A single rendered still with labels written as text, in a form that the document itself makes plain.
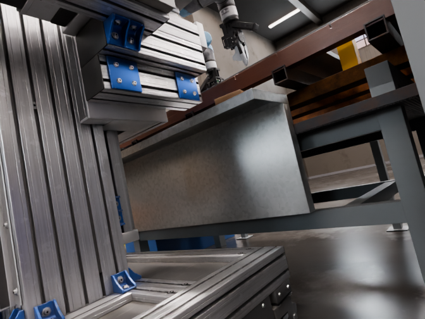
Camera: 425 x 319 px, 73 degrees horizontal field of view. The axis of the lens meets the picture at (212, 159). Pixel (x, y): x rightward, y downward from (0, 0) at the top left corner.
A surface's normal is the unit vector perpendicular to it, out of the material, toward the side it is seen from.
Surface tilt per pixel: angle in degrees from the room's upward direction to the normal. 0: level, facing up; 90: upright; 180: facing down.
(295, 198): 90
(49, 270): 90
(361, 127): 90
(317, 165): 90
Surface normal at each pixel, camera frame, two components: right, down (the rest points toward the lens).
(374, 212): -0.67, 0.07
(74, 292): 0.74, -0.22
